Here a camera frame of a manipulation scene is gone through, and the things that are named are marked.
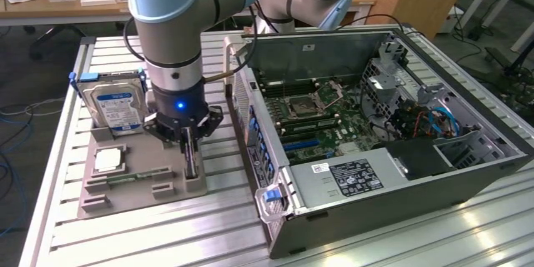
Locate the blue expansion slot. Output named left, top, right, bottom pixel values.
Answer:
left=283, top=138, right=322, bottom=152

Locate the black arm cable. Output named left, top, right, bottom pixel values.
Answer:
left=123, top=4, right=262, bottom=82

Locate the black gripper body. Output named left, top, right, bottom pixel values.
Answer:
left=149, top=87, right=212, bottom=127

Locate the black chair base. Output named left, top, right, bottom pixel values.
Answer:
left=24, top=24, right=84, bottom=60

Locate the red wire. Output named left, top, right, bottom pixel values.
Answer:
left=410, top=109, right=431, bottom=138

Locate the silver CPU chip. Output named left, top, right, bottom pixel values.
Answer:
left=93, top=149, right=125, bottom=173

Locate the black cable over case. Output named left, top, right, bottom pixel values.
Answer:
left=339, top=14, right=418, bottom=35

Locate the blue wire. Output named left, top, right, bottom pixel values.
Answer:
left=427, top=106, right=462, bottom=138

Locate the metal socket cover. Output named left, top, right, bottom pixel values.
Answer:
left=312, top=79, right=348, bottom=107

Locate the grey power supply with label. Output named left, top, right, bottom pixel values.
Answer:
left=288, top=148, right=408, bottom=210

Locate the green motherboard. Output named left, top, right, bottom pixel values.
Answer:
left=254, top=69, right=388, bottom=166

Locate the graphics card with black fan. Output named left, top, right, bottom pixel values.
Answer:
left=179, top=126, right=200, bottom=181

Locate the open dark grey PC case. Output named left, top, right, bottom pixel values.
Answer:
left=223, top=28, right=534, bottom=260

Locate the grey plastic parts rack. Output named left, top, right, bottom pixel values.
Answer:
left=76, top=119, right=210, bottom=221

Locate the blue floor cable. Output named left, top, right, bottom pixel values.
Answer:
left=0, top=98, right=35, bottom=236

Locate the grey perforated drive cage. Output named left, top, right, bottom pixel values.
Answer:
left=360, top=41, right=422, bottom=108

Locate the hard disk with blue bracket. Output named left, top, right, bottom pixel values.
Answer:
left=68, top=67, right=152, bottom=132

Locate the CPU socket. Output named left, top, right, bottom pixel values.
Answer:
left=287, top=95, right=320, bottom=119

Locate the silver disk bay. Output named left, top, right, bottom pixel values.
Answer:
left=431, top=129, right=509, bottom=171

